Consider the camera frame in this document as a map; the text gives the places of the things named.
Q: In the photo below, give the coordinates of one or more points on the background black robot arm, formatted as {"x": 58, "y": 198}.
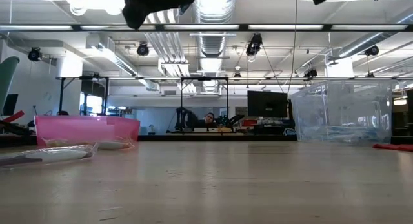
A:
{"x": 234, "y": 119}
{"x": 184, "y": 117}

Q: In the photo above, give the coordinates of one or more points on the black monitor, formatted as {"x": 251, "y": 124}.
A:
{"x": 267, "y": 104}

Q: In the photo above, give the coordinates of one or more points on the tall clear plastic bin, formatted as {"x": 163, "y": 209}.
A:
{"x": 342, "y": 104}

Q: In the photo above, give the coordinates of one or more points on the black wall screen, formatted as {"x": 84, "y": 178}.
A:
{"x": 10, "y": 104}

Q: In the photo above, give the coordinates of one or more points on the black overhead frame beam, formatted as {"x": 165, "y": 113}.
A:
{"x": 284, "y": 27}

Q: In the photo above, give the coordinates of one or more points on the white wall clock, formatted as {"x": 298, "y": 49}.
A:
{"x": 47, "y": 95}

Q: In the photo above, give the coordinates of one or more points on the silver ventilation duct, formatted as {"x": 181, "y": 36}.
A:
{"x": 361, "y": 44}
{"x": 211, "y": 46}

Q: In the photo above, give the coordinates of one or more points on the pink plastic bin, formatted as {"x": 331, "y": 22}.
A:
{"x": 80, "y": 127}

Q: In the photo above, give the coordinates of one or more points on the purple white packaged toothbrush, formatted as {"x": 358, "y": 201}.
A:
{"x": 48, "y": 155}

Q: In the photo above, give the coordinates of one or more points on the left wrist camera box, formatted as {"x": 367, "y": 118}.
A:
{"x": 134, "y": 15}

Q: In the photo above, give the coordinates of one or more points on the black ceiling spotlight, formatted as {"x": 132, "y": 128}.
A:
{"x": 371, "y": 50}
{"x": 309, "y": 73}
{"x": 255, "y": 44}
{"x": 143, "y": 49}
{"x": 34, "y": 53}

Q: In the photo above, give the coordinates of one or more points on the red box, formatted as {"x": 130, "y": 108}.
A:
{"x": 250, "y": 122}

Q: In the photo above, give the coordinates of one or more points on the orange white packaged toothbrush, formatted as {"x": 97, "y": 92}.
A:
{"x": 109, "y": 145}

